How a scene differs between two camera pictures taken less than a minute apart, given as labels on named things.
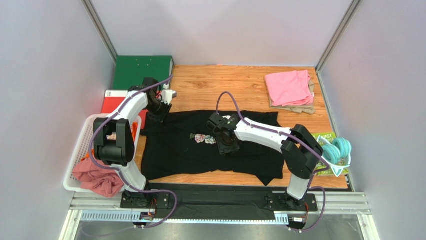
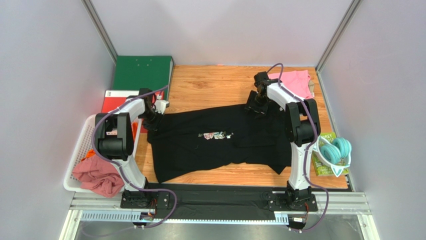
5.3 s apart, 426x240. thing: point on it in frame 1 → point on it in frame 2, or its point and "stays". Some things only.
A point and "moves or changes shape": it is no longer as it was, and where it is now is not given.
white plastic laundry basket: x=93 y=120 stays
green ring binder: x=131 y=70 stays
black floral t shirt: x=185 y=143 moves or changes shape
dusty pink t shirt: x=105 y=182 stays
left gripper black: x=162 y=118 → x=154 y=126
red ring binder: x=113 y=98 stays
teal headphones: x=336 y=154 stays
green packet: x=329 y=136 stays
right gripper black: x=228 y=146 → x=256 y=106
